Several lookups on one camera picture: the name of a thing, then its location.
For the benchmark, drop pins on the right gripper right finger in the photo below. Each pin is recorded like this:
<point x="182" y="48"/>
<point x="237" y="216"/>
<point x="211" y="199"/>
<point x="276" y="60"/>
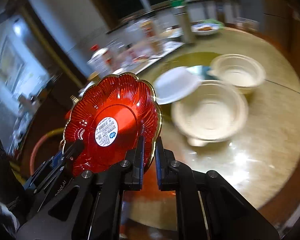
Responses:
<point x="208" y="207"/>

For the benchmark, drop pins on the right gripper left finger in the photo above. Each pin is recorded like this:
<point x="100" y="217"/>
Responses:
<point x="95" y="201"/>

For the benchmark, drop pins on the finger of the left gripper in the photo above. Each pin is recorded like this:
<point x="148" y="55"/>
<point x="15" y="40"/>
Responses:
<point x="67" y="155"/>

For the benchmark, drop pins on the small red scalloped plate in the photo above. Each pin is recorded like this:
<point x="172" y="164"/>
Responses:
<point x="109" y="119"/>

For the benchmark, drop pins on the cream plastic bowl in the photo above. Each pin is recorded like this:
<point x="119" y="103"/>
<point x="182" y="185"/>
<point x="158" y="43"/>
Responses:
<point x="214" y="112"/>
<point x="241" y="71"/>

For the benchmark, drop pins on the white foam bowl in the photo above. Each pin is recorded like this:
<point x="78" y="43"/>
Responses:
<point x="174" y="85"/>

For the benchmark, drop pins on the small brass bell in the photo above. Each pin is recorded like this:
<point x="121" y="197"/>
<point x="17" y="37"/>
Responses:
<point x="74" y="99"/>

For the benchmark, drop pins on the gold glitter round mat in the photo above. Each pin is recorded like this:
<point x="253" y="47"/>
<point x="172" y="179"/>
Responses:
<point x="202" y="59"/>

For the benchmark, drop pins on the white lotion bottle red cap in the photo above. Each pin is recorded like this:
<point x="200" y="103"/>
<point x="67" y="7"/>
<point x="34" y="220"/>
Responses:
<point x="101" y="61"/>

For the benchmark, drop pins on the silver turntable disc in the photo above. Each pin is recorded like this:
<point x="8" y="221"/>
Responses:
<point x="198" y="71"/>

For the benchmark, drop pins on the clear plastic bag of jars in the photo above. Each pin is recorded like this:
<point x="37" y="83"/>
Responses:
<point x="145" y="33"/>

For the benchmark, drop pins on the steel thermos flask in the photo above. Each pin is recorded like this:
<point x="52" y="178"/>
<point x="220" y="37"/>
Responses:
<point x="181" y="14"/>

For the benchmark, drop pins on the blue white food plate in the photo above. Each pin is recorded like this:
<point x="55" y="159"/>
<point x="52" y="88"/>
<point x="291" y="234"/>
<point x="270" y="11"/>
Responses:
<point x="205" y="29"/>

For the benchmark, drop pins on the clear plastic food container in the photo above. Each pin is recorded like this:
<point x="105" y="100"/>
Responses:
<point x="247" y="24"/>

